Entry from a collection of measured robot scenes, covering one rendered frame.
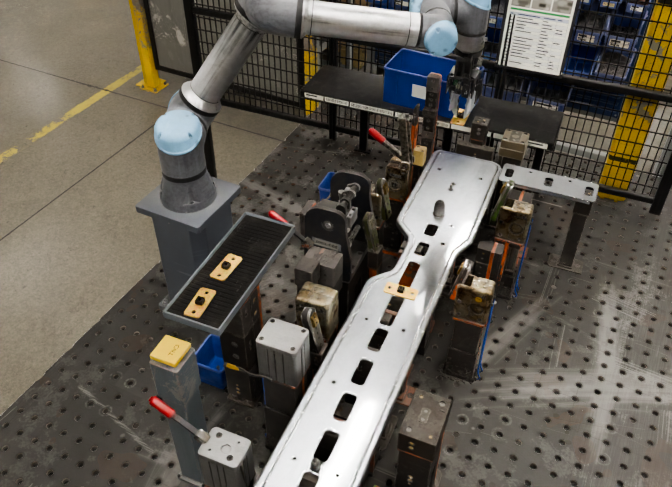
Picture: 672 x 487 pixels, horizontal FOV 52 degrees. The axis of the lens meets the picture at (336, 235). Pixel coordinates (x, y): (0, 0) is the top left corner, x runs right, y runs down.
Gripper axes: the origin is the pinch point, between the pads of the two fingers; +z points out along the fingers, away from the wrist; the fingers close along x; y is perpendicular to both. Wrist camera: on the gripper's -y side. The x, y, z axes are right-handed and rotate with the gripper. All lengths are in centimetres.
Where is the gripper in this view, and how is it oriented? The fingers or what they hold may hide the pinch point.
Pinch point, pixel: (461, 111)
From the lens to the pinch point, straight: 193.8
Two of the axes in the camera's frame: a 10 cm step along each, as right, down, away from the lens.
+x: 9.2, 2.6, -2.8
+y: -3.8, 6.1, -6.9
